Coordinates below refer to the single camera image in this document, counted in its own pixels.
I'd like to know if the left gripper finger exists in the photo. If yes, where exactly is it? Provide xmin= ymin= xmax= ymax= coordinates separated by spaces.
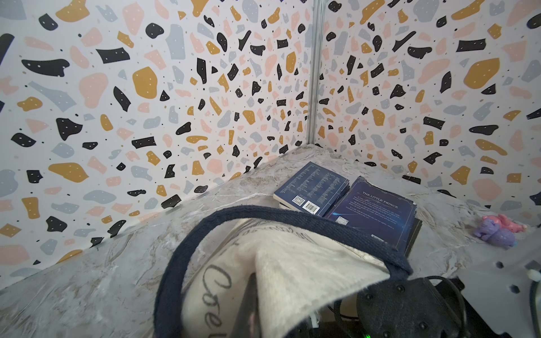
xmin=230 ymin=273 xmax=260 ymax=338

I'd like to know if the cream canvas tote bag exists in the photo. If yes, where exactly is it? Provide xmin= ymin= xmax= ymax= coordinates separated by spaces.
xmin=154 ymin=206 xmax=412 ymax=337

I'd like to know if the navy book with barcode back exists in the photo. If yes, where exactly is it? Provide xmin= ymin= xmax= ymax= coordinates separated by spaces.
xmin=273 ymin=162 xmax=349 ymax=217

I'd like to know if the dark blue Little Prince book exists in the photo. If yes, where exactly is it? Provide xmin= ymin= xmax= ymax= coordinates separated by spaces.
xmin=326 ymin=176 xmax=422 ymax=256

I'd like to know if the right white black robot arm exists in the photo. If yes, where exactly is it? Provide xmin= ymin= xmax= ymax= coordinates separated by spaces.
xmin=288 ymin=232 xmax=540 ymax=337

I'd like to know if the small purple toy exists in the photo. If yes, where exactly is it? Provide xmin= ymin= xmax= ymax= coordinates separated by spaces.
xmin=473 ymin=218 xmax=516 ymax=248

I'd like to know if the small pink toy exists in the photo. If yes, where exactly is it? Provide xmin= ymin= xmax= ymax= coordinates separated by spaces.
xmin=482 ymin=214 xmax=527 ymax=233

